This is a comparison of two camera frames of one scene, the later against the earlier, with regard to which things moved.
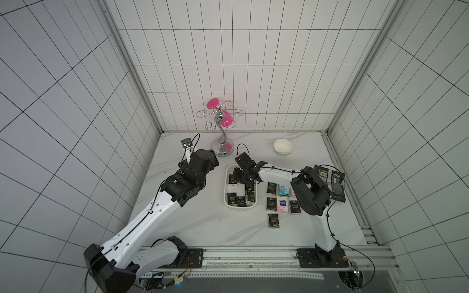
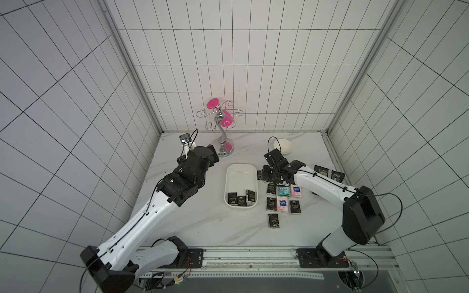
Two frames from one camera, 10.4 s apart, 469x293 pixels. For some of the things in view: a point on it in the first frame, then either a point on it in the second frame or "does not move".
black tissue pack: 271,188 does not move
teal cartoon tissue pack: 284,190 does not move
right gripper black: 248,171 -> 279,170
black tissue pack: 251,196 does not move
